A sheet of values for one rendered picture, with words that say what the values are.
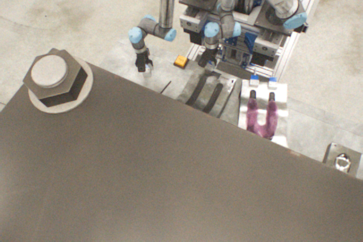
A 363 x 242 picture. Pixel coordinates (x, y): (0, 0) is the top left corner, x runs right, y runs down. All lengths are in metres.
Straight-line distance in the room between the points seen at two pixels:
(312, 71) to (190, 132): 2.61
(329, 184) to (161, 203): 0.24
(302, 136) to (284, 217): 1.39
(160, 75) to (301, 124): 0.91
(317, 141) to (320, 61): 1.39
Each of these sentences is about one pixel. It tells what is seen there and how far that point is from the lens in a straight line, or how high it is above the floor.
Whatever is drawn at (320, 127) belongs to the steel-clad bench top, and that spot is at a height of 0.80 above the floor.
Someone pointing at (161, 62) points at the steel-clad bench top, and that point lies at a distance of 1.99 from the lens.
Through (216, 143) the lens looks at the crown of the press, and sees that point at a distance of 0.46.
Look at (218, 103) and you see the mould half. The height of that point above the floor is 0.88.
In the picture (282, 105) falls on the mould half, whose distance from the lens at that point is 1.78.
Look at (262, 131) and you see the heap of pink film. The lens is 1.67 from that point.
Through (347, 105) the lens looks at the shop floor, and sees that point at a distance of 2.95.
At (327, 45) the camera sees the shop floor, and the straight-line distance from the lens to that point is 3.23.
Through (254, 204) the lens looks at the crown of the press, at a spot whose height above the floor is 2.00.
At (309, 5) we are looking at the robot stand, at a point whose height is 0.96.
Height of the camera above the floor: 2.44
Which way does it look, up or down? 64 degrees down
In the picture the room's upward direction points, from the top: 12 degrees counter-clockwise
